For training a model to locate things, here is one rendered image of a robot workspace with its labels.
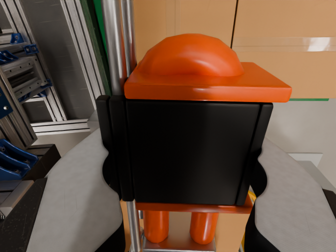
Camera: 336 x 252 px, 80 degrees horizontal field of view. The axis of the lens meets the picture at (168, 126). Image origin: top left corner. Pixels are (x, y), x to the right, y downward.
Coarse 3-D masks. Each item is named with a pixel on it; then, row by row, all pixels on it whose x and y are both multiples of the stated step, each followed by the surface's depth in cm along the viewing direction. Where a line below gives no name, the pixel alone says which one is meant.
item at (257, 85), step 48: (144, 96) 9; (192, 96) 9; (240, 96) 9; (288, 96) 9; (144, 144) 10; (192, 144) 10; (240, 144) 10; (144, 192) 12; (192, 192) 12; (240, 192) 12
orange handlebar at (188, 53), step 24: (168, 48) 10; (192, 48) 9; (216, 48) 9; (144, 72) 10; (168, 72) 10; (192, 72) 10; (216, 72) 10; (240, 72) 10; (144, 216) 16; (168, 216) 17; (192, 216) 16; (216, 216) 16
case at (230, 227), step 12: (120, 204) 54; (252, 204) 53; (228, 216) 55; (240, 216) 55; (216, 228) 58; (228, 228) 58; (240, 228) 58; (216, 240) 61; (228, 240) 61; (240, 240) 60
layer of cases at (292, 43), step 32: (160, 0) 65; (192, 0) 65; (224, 0) 64; (256, 0) 64; (288, 0) 64; (320, 0) 64; (160, 32) 70; (192, 32) 69; (224, 32) 69; (256, 32) 69; (288, 32) 69; (320, 32) 68; (288, 64) 74; (320, 64) 74; (320, 96) 80
